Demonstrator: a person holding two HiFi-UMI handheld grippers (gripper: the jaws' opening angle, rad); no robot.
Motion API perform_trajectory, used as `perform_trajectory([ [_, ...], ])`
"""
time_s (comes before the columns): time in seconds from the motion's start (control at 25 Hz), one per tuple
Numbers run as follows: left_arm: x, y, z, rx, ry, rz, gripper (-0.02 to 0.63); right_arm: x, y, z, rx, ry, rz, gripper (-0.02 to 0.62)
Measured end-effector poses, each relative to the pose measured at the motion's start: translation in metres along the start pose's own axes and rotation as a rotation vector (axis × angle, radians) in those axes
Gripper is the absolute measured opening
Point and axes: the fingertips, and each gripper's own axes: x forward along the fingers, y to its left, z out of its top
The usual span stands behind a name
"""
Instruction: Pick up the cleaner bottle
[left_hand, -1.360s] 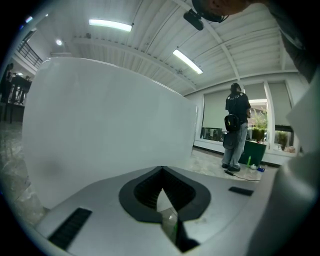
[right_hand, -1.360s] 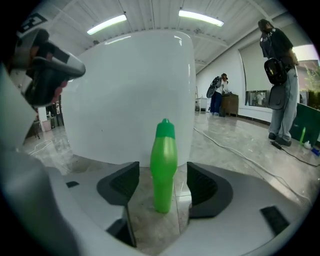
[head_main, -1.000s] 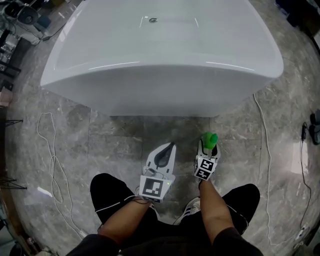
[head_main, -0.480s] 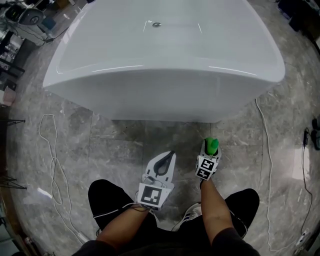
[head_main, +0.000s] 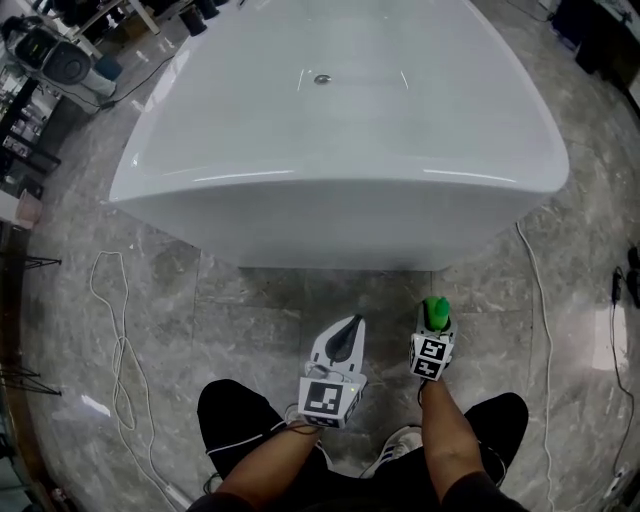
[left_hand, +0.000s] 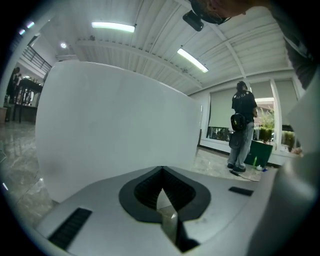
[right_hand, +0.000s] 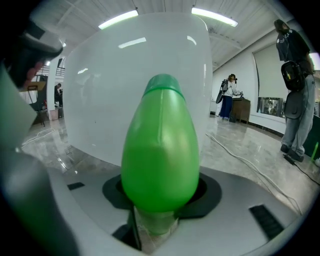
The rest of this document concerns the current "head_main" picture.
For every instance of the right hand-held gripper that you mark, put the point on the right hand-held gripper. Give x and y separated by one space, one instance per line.
429 357

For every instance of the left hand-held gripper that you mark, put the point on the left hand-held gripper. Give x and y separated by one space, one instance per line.
327 397

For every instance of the green cleaner bottle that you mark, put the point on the green cleaner bottle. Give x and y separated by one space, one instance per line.
436 312

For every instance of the person's right forearm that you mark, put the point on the person's right forearm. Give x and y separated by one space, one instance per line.
450 435

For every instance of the person's left forearm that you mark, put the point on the person's left forearm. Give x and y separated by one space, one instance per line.
272 457

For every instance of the person's left white shoe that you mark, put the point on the person's left white shoe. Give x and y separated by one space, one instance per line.
292 412

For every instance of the person's right white striped shoe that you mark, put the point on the person's right white striped shoe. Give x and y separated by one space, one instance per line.
395 447

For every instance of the person's right leg black trousers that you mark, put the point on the person's right leg black trousers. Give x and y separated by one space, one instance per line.
500 425

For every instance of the person's leg black trousers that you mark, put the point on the person's leg black trousers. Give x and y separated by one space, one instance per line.
227 420
500 425

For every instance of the person's left leg black trousers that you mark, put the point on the person's left leg black trousers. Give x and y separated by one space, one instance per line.
227 420

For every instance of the person's dark shirt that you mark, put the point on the person's dark shirt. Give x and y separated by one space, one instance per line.
350 495

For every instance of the white bathtub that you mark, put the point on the white bathtub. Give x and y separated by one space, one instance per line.
345 165

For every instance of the black power adapter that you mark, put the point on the black power adapter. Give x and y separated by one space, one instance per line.
618 285

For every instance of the white power strip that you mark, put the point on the white power strip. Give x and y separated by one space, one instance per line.
618 481

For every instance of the metal bathtub drain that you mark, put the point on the metal bathtub drain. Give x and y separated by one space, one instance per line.
322 79

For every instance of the black tripod leg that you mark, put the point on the black tripod leg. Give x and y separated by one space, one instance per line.
35 261
30 382

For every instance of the pink waste bin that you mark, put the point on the pink waste bin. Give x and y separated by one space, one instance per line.
27 210

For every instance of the black cylindrical bin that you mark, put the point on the black cylindrical bin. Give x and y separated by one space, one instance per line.
193 21

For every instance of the black metal shelf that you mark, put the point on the black metal shelf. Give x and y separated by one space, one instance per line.
25 130

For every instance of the grey round-fronted machine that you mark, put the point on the grey round-fronted machine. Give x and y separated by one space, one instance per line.
50 52

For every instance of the white table frame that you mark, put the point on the white table frame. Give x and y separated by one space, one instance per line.
145 15

